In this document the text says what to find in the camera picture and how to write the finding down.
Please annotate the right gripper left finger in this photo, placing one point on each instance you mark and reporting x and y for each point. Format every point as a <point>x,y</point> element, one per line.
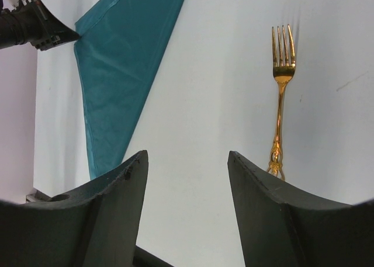
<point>95,224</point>

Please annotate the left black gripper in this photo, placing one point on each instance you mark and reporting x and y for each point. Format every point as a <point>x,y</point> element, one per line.
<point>33,23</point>

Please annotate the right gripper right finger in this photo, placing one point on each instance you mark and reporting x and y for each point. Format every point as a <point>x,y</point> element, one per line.
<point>282,225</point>

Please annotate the teal cloth napkin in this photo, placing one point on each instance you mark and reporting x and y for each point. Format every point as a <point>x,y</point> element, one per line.
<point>121,45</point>

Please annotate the gold ornate fork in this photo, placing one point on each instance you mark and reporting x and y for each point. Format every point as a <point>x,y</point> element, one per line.
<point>284,68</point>

